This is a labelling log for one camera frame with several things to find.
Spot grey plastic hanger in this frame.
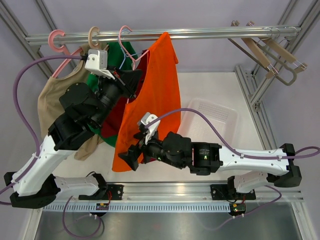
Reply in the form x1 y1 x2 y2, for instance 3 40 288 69
259 41 298 87

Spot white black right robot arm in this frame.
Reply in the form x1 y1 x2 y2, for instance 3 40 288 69
118 132 302 200

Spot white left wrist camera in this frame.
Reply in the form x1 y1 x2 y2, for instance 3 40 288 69
84 49 115 80

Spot beige plastic hanger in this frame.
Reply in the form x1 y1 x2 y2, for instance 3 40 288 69
87 26 110 51

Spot aluminium frame right posts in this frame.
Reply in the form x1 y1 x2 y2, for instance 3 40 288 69
234 0 320 150

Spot light blue wire hanger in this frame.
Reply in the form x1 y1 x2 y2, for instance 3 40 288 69
119 41 142 70

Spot white plastic basket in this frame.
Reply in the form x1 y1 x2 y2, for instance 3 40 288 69
177 98 238 145

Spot aluminium frame posts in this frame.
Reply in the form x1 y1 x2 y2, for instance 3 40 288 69
234 0 320 150
0 0 77 78

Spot orange t shirt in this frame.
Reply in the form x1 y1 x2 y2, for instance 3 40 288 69
112 32 181 173

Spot wooden clip hanger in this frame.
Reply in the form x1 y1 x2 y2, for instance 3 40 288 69
230 20 279 80
256 27 307 74

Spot silver clothes rail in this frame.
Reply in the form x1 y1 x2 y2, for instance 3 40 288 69
24 24 302 46

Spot dark red t shirt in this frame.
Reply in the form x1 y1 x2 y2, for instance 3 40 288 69
100 53 149 147

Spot thick pink plastic hanger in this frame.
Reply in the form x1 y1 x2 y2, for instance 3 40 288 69
47 29 85 79

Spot white slotted cable duct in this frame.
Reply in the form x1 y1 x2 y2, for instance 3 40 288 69
43 202 231 213

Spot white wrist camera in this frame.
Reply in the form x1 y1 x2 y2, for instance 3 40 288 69
84 49 115 80
137 112 160 145

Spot green t shirt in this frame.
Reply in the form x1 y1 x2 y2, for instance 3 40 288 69
83 42 124 149

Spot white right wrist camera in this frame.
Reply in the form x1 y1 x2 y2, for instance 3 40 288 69
137 112 160 145

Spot beige t shirt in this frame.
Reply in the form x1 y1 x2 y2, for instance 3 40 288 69
37 60 103 161

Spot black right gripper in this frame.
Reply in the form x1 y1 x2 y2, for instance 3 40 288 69
118 128 185 171

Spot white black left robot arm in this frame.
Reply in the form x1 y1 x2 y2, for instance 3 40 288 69
4 67 143 209

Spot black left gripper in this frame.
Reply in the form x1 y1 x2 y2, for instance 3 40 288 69
90 65 142 128

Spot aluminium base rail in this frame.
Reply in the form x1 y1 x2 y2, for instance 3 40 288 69
49 181 305 202

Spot thin pink wire hanger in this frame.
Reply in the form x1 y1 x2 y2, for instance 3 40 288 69
117 26 149 96

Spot aluminium frame left posts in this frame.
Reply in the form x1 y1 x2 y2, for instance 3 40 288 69
0 0 77 78

